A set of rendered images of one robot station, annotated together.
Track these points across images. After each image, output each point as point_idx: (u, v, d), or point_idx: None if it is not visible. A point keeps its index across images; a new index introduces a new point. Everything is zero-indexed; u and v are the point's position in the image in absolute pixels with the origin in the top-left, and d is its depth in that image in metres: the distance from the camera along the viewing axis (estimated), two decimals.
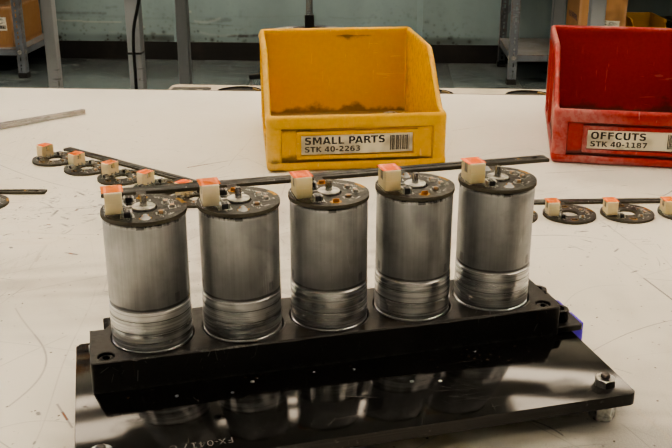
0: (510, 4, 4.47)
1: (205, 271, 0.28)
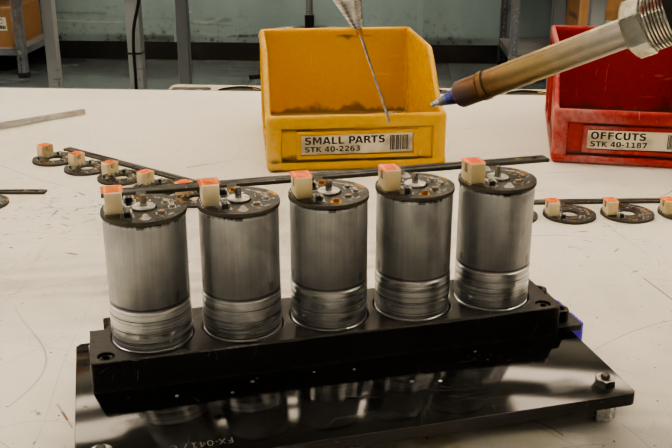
0: (510, 4, 4.47)
1: (205, 271, 0.28)
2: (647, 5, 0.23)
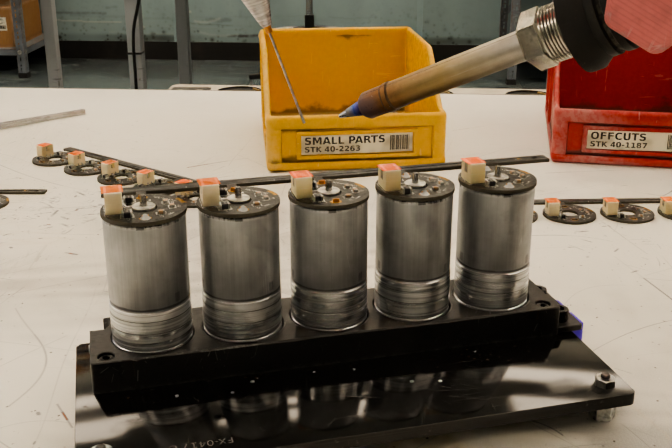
0: (510, 4, 4.47)
1: (205, 271, 0.28)
2: (544, 16, 0.22)
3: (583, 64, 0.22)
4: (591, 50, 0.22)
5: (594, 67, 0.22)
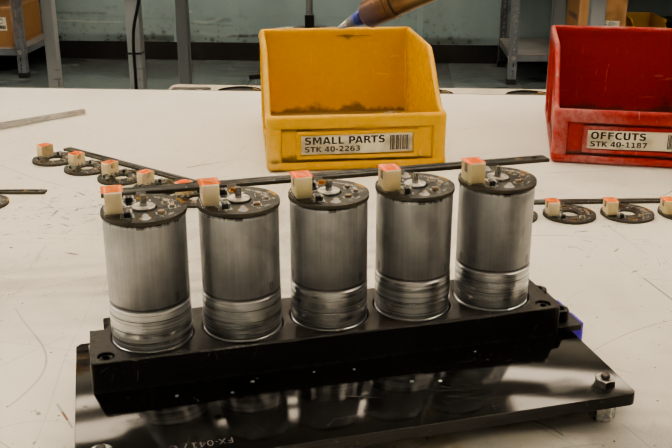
0: (510, 4, 4.47)
1: (205, 271, 0.28)
2: None
3: None
4: None
5: None
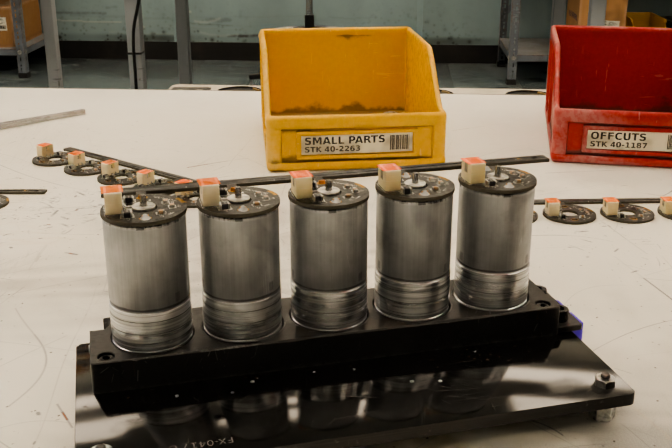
0: (510, 4, 4.47)
1: (205, 271, 0.28)
2: None
3: None
4: None
5: None
